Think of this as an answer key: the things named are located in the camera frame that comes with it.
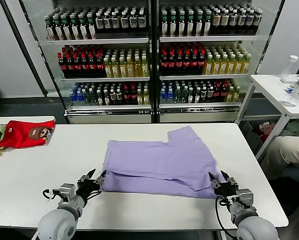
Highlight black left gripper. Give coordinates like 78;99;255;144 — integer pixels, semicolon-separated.
76;168;107;198

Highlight small red-label cola bottle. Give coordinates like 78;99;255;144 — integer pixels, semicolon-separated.
122;84;131;105
220;83;229;103
213;83;221;103
129;85;138;105

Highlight purple T-shirt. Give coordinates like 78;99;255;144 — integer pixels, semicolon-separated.
100;125;230;200

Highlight red-cap cola bottle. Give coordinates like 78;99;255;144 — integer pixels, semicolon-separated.
73;52;82;77
95;52;105;77
58;52;67;77
183;51;192;75
160;51;169;75
80;52;89;77
198;50;206;75
168;51;177;75
190;50;199;75
175;51;184;75
87;52;96;77
65;52;74;77

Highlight small white table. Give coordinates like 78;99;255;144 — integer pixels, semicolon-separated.
0;115;57;127

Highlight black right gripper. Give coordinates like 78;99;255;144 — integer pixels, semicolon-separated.
208;170;239;198

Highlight white flat box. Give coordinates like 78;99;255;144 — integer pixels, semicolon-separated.
280;74;299;84

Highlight white side table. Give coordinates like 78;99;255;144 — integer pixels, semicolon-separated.
235;74;299;161

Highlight white cooler shelf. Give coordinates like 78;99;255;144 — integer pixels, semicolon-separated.
46;37;150;46
159;73;250;81
158;101;241;110
159;35;261;43
68;104;152;111
60;76;151;83

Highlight tall clear bottle white cap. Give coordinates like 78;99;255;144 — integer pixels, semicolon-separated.
281;54;299;79

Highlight beige-label dark bottle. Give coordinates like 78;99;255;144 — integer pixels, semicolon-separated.
220;9;230;35
211;9;222;35

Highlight white-cap dark tea bottle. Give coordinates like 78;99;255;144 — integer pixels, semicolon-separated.
253;8;263;35
103;11;113;34
228;9;238;35
129;10;139;33
95;11;105;35
111;11;121;34
245;8;255;35
120;11;130;34
237;9;247;35
137;10;147;33

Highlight red clothes pile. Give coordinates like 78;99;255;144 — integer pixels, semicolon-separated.
254;121;276;141

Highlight clear plastic water bottle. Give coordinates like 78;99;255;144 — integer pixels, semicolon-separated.
285;78;299;108

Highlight dark blue seat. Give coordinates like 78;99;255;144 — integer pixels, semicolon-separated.
279;164;299;187

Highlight green cloth pile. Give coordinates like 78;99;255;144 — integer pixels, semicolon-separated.
280;119;299;138

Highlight blue water bottle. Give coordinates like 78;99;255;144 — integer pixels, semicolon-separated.
166;87;175;104
159;87;168;104
76;89;85;106
69;90;78;106

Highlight dark plastic crate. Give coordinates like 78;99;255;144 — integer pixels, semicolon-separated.
239;119;264;156

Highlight green-cap bottle white label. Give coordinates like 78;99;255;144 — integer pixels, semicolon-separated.
186;10;196;37
52;14;62;41
77;13;87;40
194;10;204;37
44;15;54;41
68;13;79;40
86;12;96;40
177;10;187;37
203;10;212;37
169;10;178;37
161;10;170;37
60;14;70;41

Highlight glass beverage cooler cabinet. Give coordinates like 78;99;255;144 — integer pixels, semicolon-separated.
19;0;156;125
151;0;287;124

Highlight red T-shirt bear print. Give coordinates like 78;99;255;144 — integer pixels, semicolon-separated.
0;119;56;149

